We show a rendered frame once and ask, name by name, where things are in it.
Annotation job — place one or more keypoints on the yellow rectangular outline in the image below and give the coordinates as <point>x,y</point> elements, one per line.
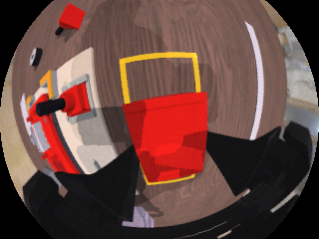
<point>157,56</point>

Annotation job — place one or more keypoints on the white flat strip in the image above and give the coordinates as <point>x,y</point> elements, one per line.
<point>259,72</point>

